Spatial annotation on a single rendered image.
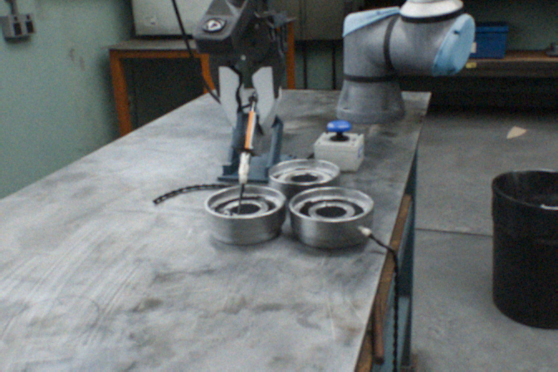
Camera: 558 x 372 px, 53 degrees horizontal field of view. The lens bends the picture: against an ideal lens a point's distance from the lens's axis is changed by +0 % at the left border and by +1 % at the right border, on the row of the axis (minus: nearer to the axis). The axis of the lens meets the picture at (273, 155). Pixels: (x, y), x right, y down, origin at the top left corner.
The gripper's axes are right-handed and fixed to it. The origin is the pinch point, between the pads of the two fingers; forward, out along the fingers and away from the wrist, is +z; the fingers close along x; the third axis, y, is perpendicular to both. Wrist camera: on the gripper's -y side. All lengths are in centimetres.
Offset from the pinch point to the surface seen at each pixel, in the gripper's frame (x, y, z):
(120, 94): 139, 187, 40
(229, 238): 0.8, -7.9, 12.3
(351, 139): -9.2, 24.1, 8.8
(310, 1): 82, 379, 9
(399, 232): -15, 50, 38
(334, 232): -12.2, -7.1, 10.5
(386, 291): -15.1, 25.4, 38.3
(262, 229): -3.4, -7.2, 11.0
